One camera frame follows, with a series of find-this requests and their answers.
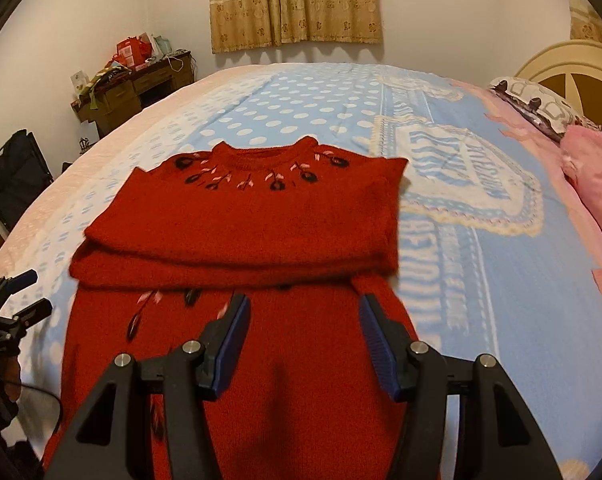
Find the patterned pillow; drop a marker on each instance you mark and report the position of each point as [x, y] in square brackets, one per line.
[531, 100]

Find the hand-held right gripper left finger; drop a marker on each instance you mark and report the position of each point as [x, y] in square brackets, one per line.
[231, 350]

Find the cream wooden headboard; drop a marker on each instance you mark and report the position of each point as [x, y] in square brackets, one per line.
[556, 55]

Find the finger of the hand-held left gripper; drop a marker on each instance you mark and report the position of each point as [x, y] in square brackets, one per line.
[33, 312]
[18, 281]

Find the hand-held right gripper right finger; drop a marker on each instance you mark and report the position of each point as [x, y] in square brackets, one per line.
[378, 350]

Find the white paper card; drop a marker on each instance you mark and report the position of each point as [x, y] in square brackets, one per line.
[79, 82]

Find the peach quilted bed cover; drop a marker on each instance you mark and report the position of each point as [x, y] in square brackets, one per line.
[106, 160]

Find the pink folded quilt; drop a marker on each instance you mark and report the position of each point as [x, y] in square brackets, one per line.
[596, 175]

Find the black folding chair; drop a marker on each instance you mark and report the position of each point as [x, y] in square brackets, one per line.
[16, 175]

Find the colourful cloth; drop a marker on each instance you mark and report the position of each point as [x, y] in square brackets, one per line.
[106, 77]

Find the brown wooden desk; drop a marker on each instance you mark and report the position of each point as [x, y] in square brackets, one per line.
[116, 100]

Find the white paper bag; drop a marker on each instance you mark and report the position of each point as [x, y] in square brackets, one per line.
[86, 143]

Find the narrow beige floral curtain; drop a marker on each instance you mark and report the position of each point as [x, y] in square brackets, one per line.
[588, 20]

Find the red gift bag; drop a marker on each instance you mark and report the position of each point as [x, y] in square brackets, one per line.
[131, 52]

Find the red knitted sweater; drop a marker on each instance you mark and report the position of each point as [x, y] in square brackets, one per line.
[281, 220]

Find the wide beige floral curtain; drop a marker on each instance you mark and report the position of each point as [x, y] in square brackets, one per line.
[291, 5]

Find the pale green bag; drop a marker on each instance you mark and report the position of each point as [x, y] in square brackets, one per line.
[163, 46]

